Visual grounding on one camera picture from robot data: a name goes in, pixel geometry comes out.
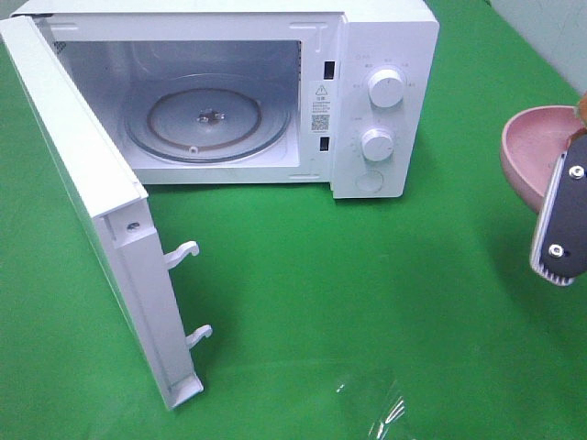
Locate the green table cloth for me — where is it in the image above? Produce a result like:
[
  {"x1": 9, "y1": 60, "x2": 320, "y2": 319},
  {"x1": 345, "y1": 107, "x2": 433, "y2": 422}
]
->
[{"x1": 1, "y1": 1, "x2": 586, "y2": 439}]

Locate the pink round plate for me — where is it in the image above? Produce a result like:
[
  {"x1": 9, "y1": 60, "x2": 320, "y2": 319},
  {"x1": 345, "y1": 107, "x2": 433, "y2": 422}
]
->
[{"x1": 500, "y1": 104, "x2": 583, "y2": 213}]

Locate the clear plastic tape patch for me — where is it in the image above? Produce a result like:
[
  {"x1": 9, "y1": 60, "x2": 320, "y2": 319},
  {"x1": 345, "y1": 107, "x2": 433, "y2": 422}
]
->
[{"x1": 321, "y1": 364, "x2": 415, "y2": 439}]

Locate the burger with sesame bun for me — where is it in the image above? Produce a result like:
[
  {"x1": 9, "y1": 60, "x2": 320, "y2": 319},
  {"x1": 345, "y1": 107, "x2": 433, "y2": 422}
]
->
[{"x1": 568, "y1": 93, "x2": 587, "y2": 144}]

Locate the white microwave oven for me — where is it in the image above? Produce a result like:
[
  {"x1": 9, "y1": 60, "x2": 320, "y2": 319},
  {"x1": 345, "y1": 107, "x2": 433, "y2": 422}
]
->
[{"x1": 1, "y1": 1, "x2": 439, "y2": 408}]

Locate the glass microwave turntable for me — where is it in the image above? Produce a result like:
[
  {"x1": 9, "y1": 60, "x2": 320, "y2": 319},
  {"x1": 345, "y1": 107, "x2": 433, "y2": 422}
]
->
[{"x1": 125, "y1": 73, "x2": 297, "y2": 164}]

